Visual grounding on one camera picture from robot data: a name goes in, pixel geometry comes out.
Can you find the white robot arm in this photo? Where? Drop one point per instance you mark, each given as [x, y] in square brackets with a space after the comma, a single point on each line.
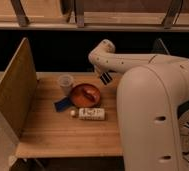
[151, 89]

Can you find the orange ceramic bowl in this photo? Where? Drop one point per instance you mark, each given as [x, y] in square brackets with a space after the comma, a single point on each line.
[79, 100]

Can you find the translucent ceramic cup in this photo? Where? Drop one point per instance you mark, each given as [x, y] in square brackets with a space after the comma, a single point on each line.
[66, 82]

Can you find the red item in bowl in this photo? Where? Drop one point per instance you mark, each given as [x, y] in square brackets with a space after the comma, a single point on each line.
[88, 95]

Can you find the white plastic bottle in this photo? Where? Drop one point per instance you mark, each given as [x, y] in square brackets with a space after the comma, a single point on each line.
[89, 113]

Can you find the blue flat card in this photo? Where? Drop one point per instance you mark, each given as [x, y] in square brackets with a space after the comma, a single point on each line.
[63, 104]

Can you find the right dark side panel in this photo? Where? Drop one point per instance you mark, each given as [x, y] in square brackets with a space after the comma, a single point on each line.
[159, 47]

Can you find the left wooden side panel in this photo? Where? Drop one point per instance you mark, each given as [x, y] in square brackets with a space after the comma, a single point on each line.
[17, 86]

